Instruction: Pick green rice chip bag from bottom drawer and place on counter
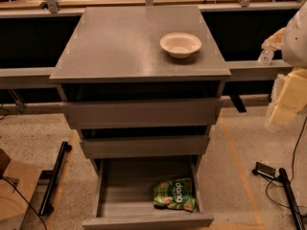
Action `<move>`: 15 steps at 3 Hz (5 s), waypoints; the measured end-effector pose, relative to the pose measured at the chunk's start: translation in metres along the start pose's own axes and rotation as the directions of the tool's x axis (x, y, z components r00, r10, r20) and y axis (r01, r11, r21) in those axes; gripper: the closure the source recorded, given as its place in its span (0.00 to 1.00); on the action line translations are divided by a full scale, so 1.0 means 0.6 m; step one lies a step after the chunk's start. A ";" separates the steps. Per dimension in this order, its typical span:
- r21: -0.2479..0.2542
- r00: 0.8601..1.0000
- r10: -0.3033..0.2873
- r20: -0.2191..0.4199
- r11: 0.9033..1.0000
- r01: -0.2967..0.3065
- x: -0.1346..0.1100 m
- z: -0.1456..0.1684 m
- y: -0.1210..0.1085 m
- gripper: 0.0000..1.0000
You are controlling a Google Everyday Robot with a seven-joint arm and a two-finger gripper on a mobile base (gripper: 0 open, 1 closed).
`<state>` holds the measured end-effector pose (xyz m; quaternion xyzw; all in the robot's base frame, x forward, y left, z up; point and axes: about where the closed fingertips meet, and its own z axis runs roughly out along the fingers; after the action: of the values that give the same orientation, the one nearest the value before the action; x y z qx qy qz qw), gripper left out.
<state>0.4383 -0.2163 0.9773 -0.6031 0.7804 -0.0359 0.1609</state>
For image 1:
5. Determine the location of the grey drawer cabinet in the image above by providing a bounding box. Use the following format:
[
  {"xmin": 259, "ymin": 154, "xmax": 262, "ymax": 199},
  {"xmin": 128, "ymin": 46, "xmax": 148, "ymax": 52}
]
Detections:
[{"xmin": 49, "ymin": 5, "xmax": 232, "ymax": 230}]

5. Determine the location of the black cable right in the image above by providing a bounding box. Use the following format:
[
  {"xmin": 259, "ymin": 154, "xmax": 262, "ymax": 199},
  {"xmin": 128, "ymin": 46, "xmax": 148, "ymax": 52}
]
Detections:
[{"xmin": 264, "ymin": 116, "xmax": 307, "ymax": 210}]

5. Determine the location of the black cable left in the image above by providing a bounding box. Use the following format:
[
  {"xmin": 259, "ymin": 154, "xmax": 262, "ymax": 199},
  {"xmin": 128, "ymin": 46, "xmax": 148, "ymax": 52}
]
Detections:
[{"xmin": 0, "ymin": 174, "xmax": 48, "ymax": 230}]

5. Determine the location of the green rice chip bag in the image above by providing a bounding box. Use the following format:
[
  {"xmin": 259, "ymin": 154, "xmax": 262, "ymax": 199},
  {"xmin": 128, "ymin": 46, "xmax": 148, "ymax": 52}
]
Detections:
[{"xmin": 153, "ymin": 177, "xmax": 196, "ymax": 212}]

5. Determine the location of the clear sanitizer bottle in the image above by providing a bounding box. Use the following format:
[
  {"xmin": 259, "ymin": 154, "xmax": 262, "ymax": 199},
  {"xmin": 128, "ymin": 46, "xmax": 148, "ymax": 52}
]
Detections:
[{"xmin": 258, "ymin": 49, "xmax": 274, "ymax": 66}]

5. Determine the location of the cardboard box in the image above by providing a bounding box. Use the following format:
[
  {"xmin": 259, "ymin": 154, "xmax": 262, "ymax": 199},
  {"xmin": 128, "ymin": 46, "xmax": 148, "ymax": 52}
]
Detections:
[{"xmin": 0, "ymin": 149, "xmax": 41, "ymax": 230}]

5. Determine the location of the black stand leg left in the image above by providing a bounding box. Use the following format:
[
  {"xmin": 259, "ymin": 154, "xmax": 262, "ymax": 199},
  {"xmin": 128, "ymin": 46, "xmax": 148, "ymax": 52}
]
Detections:
[{"xmin": 38, "ymin": 141, "xmax": 72, "ymax": 216}]

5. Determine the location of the grey metal rail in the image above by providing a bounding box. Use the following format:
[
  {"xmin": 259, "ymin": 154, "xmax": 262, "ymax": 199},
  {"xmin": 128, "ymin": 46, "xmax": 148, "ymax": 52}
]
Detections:
[{"xmin": 0, "ymin": 59, "xmax": 293, "ymax": 90}]

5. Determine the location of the white paper bowl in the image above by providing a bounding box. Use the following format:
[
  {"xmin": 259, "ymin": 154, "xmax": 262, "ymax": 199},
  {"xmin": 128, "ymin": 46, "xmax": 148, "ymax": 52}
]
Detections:
[{"xmin": 160, "ymin": 33, "xmax": 202, "ymax": 58}]

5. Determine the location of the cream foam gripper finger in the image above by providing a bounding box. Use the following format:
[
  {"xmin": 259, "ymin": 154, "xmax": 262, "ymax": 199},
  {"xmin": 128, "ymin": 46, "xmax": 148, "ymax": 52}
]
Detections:
[
  {"xmin": 268, "ymin": 68, "xmax": 307, "ymax": 127},
  {"xmin": 261, "ymin": 28, "xmax": 285, "ymax": 51}
]

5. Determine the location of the grey middle drawer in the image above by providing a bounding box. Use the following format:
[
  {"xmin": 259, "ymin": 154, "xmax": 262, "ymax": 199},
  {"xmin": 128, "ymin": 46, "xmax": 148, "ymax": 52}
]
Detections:
[{"xmin": 81, "ymin": 135, "xmax": 209, "ymax": 159}]

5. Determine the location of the black cable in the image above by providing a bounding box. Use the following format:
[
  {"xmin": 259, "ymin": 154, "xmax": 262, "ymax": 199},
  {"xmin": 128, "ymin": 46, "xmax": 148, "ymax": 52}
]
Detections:
[
  {"xmin": 0, "ymin": 174, "xmax": 48, "ymax": 230},
  {"xmin": 264, "ymin": 116, "xmax": 307, "ymax": 210}
]

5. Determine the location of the small black floor device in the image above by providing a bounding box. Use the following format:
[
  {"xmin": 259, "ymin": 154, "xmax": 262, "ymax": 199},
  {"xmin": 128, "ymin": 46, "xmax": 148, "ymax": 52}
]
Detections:
[{"xmin": 252, "ymin": 162, "xmax": 276, "ymax": 179}]

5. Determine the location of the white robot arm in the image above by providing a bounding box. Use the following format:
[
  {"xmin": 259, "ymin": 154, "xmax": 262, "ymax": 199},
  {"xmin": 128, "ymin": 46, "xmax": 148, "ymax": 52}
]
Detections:
[{"xmin": 258, "ymin": 2, "xmax": 307, "ymax": 127}]

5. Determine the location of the grey open bottom drawer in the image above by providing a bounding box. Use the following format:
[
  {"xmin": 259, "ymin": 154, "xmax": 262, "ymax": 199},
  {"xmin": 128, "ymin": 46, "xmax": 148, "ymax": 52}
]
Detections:
[{"xmin": 83, "ymin": 156, "xmax": 214, "ymax": 230}]

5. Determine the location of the grey top drawer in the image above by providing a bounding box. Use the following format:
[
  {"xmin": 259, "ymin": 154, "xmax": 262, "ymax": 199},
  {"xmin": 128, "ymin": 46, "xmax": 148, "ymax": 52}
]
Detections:
[{"xmin": 62, "ymin": 98, "xmax": 222, "ymax": 129}]

